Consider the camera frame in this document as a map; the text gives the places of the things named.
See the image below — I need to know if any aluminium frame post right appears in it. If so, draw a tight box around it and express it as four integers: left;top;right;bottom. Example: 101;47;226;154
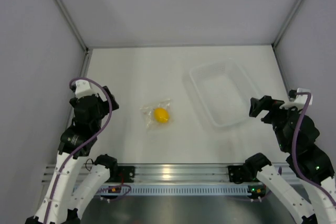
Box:
271;0;305;49

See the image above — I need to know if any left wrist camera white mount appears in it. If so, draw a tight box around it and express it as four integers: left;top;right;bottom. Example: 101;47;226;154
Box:
69;77;96;99

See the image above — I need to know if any slotted grey cable duct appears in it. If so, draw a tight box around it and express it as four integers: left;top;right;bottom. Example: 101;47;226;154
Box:
95;184;261;197

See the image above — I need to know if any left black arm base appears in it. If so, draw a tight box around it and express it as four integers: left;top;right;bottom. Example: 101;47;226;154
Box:
107;165;135;184

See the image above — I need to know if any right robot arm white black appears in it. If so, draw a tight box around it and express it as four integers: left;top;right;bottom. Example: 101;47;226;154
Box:
243;92;335;223

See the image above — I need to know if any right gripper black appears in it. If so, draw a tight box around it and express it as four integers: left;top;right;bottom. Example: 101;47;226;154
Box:
249;95;300;151

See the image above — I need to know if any aluminium mounting rail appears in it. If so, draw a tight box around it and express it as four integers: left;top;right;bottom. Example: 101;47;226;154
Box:
41;163;302;184

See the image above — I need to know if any aluminium frame post left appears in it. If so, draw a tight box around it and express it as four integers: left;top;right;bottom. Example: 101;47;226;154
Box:
53;0;88;52

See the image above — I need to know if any clear zip top bag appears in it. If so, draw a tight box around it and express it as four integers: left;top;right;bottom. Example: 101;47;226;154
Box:
140;99;174;131

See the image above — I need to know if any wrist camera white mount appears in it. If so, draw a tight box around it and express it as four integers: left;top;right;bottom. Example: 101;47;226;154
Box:
280;88;311;110
69;77;96;99

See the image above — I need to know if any yellow fake lemon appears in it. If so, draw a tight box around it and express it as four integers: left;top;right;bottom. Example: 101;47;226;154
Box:
153;108;170;124

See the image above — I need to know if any white perforated plastic basket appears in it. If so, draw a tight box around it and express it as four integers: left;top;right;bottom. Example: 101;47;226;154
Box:
184;58;261;129

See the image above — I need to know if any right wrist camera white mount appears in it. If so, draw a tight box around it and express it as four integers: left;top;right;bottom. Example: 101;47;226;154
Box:
280;88;311;110

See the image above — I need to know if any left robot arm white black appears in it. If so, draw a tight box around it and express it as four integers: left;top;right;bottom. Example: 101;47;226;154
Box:
26;81;119;223

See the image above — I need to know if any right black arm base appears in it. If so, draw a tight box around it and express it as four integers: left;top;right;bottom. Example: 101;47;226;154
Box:
227;165;253;184

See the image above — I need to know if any aluminium frame post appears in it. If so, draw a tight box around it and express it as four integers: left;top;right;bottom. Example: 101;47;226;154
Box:
53;0;88;52
271;0;305;49

